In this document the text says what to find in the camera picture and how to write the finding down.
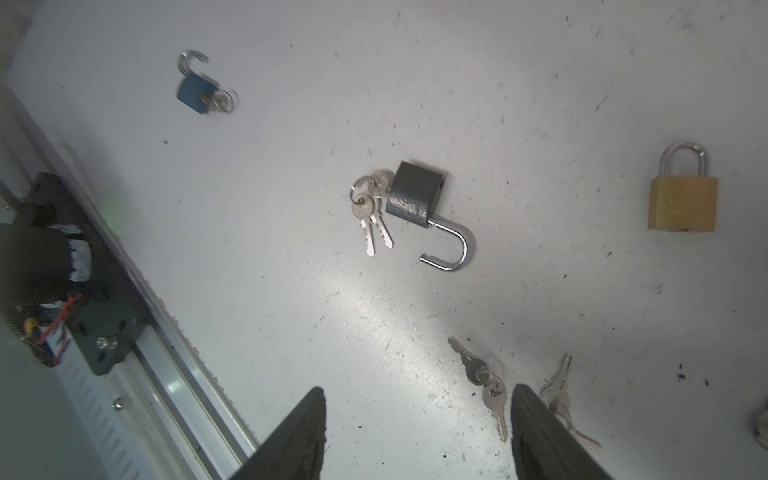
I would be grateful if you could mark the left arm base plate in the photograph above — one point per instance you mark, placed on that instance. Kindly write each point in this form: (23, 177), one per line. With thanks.
(62, 286)

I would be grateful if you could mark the blue padlock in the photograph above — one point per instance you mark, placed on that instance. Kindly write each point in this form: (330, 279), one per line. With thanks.
(760, 428)
(199, 92)

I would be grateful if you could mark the black padlock with keys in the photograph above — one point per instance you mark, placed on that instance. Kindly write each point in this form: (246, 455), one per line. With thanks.
(411, 193)

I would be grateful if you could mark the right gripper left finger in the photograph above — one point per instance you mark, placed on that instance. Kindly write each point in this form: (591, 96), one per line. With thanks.
(295, 449)

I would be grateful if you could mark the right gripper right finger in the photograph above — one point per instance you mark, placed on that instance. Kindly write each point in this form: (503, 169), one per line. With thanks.
(541, 446)

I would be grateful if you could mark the blue padlock key set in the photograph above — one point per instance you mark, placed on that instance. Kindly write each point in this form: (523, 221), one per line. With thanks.
(555, 396)

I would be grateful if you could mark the small brass padlock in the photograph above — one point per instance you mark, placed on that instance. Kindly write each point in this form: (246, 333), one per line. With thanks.
(683, 203)

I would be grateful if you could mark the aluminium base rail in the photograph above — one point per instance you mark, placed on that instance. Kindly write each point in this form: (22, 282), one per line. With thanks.
(151, 352)

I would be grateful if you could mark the small key pair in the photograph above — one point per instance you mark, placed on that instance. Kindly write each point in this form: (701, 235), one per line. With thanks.
(494, 393)

